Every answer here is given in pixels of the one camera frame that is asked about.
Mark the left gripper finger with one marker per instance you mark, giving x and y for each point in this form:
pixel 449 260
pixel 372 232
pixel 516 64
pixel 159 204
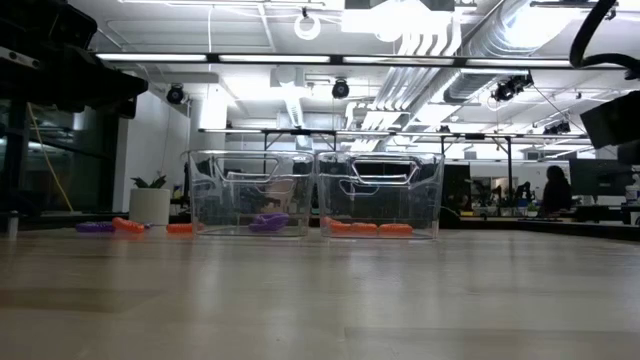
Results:
pixel 110 92

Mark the white plant pot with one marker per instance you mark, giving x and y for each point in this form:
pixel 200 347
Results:
pixel 150 207

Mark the clear plastic bin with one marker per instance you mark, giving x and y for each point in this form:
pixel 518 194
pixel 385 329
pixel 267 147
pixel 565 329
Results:
pixel 425 200
pixel 225 200

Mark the person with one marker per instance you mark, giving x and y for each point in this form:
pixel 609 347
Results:
pixel 556 195

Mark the black computer monitor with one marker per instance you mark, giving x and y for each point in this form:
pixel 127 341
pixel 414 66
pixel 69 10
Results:
pixel 600 176

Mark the black ceiling camera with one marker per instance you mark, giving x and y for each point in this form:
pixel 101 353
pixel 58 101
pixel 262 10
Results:
pixel 510 87
pixel 175 94
pixel 340 89

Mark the silver ventilation duct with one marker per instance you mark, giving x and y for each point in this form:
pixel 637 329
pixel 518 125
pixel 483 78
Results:
pixel 500 30

